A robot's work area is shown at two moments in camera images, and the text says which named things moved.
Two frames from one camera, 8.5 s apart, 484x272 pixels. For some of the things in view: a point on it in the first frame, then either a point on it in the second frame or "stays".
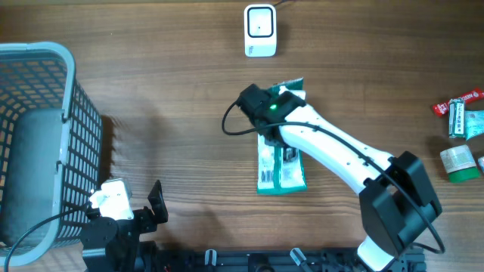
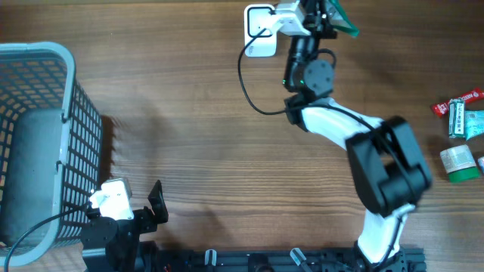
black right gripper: x=272 y=143 to x=318 y=23
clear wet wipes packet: x=473 y=123 stays
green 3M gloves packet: x=280 y=168 to x=339 y=19
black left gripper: x=149 y=224 stays
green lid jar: x=460 y=165 stays
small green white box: x=457 y=118 stays
